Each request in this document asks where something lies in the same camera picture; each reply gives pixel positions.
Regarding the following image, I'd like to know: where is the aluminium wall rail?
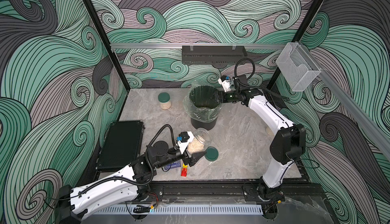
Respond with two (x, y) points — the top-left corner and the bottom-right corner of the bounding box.
(110, 42), (285, 50)

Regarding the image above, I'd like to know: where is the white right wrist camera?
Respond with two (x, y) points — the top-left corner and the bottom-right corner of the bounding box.
(218, 75), (241, 93)

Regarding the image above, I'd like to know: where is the white slotted cable duct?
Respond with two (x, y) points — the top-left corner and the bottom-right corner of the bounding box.
(96, 204), (263, 215)

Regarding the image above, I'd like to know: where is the glass oatmeal jar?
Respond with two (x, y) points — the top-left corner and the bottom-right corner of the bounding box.
(187, 128), (212, 154)

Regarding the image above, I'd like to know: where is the black wall shelf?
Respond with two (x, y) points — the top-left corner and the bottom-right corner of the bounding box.
(182, 46), (247, 66)

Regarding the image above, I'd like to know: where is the clear acrylic wall holder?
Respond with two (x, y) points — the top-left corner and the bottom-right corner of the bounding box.
(276, 42), (321, 92)

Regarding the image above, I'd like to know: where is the red-lidded oatmeal jar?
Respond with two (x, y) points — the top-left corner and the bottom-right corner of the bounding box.
(265, 127), (274, 137)

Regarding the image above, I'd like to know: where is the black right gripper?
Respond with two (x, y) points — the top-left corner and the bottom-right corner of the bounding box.
(209, 91), (240, 104)

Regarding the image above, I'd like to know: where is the green jar lid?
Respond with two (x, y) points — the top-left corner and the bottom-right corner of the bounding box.
(205, 146), (219, 162)

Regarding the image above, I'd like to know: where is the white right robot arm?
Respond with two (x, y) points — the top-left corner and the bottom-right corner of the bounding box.
(211, 89), (306, 189)

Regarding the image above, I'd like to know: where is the black corner frame post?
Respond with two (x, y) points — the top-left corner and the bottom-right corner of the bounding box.
(82, 0), (131, 93)

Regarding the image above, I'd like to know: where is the green-lidded oatmeal jar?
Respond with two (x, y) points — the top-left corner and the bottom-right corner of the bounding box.
(158, 92), (172, 110)

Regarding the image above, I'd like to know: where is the blue card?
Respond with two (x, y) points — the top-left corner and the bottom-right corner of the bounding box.
(162, 160), (182, 172)

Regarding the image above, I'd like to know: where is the black bin with green liner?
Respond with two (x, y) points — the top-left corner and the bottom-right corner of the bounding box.
(183, 82), (222, 131)

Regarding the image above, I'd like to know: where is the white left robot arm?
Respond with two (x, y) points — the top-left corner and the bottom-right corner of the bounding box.
(54, 141), (206, 224)

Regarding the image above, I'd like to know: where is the black flat tray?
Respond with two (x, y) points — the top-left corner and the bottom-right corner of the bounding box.
(95, 121), (145, 172)

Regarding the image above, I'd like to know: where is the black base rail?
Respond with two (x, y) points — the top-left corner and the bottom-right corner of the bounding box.
(133, 179), (305, 203)

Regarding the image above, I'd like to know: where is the oatmeal pile in bin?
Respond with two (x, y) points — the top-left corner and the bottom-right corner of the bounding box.
(196, 100), (219, 109)

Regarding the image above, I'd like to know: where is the red yellow toy block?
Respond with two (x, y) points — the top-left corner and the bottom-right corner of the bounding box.
(181, 164), (189, 177)

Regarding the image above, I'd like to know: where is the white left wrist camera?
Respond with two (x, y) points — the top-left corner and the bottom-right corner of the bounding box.
(176, 131), (194, 154)

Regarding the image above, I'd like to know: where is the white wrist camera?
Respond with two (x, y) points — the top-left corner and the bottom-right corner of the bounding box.
(218, 75), (241, 93)
(176, 131), (194, 154)

